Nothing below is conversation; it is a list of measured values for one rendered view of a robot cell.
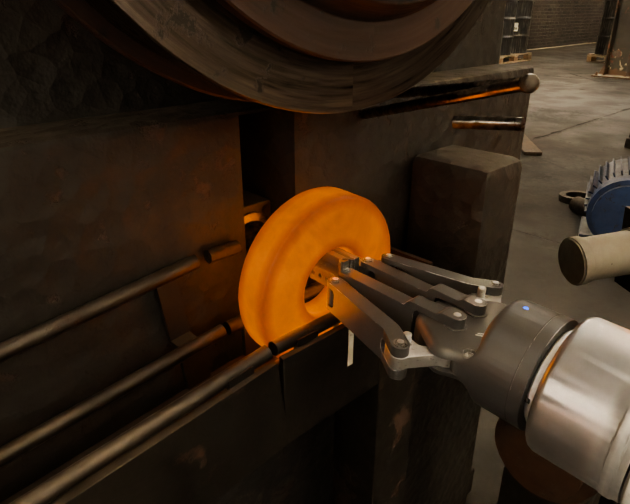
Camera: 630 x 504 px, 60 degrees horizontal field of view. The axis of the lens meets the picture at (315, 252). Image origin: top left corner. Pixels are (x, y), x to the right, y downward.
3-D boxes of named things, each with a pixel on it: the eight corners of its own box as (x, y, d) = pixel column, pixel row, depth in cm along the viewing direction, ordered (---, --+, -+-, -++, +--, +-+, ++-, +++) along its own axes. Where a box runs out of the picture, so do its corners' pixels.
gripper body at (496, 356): (507, 459, 32) (386, 381, 38) (569, 395, 38) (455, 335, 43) (534, 356, 29) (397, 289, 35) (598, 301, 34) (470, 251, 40)
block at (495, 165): (391, 333, 71) (404, 151, 61) (428, 311, 76) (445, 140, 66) (462, 369, 64) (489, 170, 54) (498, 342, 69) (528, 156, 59)
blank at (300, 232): (221, 224, 40) (249, 239, 38) (364, 160, 49) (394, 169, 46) (248, 380, 48) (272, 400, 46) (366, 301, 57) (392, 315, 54)
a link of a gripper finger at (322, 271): (361, 295, 43) (334, 308, 41) (316, 272, 46) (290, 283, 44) (362, 278, 42) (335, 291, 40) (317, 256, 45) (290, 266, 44)
